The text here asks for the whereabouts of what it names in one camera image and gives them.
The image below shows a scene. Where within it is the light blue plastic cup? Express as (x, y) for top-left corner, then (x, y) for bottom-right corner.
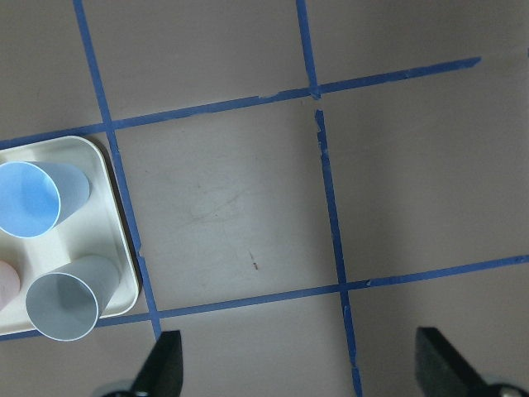
(1, 160), (90, 239)

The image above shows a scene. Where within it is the pink plastic cup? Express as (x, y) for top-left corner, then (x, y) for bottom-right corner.
(0, 261), (21, 309)

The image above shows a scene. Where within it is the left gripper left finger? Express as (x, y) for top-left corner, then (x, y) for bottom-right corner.
(93, 330), (183, 397)

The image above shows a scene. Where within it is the cream plastic tray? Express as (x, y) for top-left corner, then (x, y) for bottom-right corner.
(1, 136), (139, 339)

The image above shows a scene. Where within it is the grey plastic cup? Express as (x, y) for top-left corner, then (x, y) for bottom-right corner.
(25, 256), (120, 342)

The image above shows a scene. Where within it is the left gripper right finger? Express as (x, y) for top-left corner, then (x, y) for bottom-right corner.
(415, 327), (528, 396)

